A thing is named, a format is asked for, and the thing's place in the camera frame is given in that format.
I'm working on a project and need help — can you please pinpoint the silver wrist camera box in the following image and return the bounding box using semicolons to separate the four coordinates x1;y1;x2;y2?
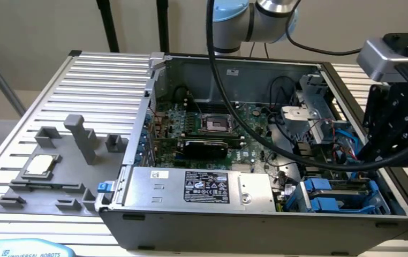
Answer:
354;39;408;82

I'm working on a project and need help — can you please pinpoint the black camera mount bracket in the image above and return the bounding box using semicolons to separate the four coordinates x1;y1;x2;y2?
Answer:
382;32;408;58

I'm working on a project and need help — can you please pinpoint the blue case latch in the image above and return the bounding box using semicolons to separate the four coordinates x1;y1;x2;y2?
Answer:
95;181;113;195

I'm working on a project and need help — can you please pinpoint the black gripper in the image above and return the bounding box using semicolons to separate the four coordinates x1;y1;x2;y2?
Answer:
357;77;408;168

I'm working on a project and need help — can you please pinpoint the open black PC case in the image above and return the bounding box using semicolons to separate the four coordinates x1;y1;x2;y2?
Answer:
95;52;408;254

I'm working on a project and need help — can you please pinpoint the red and black wire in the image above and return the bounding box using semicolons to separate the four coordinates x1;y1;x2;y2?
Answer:
310;117;358;161

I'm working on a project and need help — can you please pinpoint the silver power supply unit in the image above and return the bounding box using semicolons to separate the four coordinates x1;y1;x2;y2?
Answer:
121;167;275;213

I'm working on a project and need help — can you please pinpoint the thin black camera cable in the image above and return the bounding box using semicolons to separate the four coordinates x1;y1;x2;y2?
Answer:
285;10;365;56

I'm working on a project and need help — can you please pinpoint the thick black cable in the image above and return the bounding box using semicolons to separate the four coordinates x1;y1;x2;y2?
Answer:
205;0;408;171

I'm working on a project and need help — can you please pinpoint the black stand pole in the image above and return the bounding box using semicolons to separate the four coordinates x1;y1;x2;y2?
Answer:
94;0;121;53
155;0;170;53

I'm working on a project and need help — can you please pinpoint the blue data wire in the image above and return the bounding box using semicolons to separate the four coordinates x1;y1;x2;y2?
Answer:
333;127;366;163

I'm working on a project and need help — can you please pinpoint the black graphics card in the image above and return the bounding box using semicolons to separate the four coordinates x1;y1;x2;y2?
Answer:
177;139;230;159

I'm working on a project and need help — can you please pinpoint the silver metal disk bay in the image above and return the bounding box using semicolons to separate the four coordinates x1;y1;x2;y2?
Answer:
279;74;363;147

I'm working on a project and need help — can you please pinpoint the green motherboard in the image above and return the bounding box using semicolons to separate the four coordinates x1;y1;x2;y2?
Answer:
149;100;299;172

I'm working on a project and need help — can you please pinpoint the black looped wire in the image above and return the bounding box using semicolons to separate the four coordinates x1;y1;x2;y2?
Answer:
267;75;299;108

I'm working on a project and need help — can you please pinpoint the teal Universal Robots cover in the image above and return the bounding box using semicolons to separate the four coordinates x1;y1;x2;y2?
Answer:
0;237;75;257

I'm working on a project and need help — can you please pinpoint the grey parts rack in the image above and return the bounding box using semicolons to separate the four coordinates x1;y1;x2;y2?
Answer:
0;114;131;215

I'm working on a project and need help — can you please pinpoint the grey metal pole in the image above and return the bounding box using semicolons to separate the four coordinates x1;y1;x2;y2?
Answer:
0;34;26;116

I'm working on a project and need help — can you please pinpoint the silver CPU chip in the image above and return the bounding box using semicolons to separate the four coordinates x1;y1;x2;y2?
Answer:
23;154;61;177

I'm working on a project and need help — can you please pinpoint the blue disk caddy bay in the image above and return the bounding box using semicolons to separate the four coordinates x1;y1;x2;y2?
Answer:
283;175;391;215

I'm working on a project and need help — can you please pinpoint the CPU socket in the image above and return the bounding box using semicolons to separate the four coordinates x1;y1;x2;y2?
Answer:
198;114;235;132

